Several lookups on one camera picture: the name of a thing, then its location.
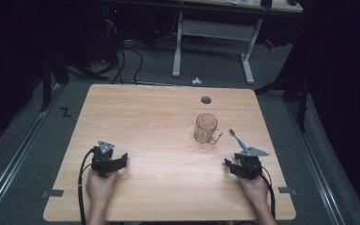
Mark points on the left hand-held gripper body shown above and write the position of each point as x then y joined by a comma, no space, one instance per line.
101,162

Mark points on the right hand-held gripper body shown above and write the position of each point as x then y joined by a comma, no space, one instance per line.
249,165

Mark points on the person's right hand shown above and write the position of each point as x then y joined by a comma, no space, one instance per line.
254,189

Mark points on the person's left hand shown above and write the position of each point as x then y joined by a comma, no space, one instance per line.
100,187

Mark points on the blue toothbrush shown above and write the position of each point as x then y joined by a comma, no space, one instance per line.
239,141

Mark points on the clear glass mug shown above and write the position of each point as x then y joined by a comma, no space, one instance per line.
204,129

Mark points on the grey tape strip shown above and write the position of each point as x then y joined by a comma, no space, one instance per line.
54,193
287,190

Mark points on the black floor tape mark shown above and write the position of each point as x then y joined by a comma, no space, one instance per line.
65,112

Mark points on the round grey table grommet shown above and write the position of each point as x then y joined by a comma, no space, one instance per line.
206,100

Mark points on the small white floor object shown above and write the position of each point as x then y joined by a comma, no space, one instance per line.
196,81

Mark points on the black tripod stand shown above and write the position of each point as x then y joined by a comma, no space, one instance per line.
296,90

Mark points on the white-framed desk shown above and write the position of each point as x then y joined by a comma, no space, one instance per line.
215,29

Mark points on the metal floor rail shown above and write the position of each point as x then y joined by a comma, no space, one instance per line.
15,162
315,168

